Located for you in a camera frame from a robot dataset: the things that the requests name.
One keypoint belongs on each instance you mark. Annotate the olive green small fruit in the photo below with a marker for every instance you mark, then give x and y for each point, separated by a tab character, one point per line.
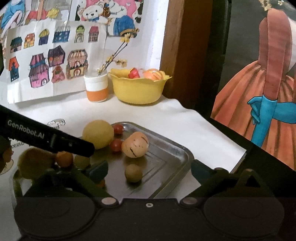
133	173

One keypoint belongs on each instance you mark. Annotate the yellow plastic bowl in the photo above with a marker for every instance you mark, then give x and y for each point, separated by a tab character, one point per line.
138	91

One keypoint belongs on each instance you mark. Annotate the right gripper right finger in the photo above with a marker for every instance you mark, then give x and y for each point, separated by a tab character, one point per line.
210	179

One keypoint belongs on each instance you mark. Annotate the red plastic toy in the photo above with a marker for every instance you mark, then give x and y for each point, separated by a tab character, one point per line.
134	73

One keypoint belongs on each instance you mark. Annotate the white printed table cloth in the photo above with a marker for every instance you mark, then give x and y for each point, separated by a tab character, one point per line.
70	207

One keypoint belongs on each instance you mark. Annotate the green yellow mango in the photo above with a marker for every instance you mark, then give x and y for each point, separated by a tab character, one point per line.
33	162

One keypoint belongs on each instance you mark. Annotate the small striped orange melon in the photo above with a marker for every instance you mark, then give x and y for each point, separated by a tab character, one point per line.
136	145

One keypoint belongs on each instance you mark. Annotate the yellow lemon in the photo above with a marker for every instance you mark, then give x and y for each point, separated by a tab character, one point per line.
98	132

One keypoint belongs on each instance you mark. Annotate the lady in orange dress poster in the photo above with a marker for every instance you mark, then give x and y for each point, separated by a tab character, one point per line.
258	102

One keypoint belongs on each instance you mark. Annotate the brown wooden door frame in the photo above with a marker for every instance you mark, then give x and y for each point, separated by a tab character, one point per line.
184	50

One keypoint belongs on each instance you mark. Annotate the houses drawing paper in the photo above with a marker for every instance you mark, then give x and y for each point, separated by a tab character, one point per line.
50	58

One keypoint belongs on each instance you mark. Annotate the left hand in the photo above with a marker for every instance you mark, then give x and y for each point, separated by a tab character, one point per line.
5	152

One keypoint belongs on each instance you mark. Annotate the boy with fan drawing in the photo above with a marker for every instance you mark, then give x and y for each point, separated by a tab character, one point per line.
18	13

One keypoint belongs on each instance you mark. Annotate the orange plastic toy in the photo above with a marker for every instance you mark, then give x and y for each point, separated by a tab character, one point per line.
153	74

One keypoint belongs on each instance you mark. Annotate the red cherry tomato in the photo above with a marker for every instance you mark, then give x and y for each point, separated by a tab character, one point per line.
115	145
118	129

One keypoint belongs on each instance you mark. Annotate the yellow flower branch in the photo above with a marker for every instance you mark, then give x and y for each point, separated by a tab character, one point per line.
125	39

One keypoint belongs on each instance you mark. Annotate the metal tray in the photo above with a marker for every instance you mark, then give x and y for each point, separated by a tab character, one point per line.
143	162

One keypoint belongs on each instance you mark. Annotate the white orange glass jar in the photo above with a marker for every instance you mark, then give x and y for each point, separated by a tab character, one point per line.
96	86

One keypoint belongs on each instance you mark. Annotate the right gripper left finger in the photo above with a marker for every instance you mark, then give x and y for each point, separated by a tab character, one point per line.
97	178

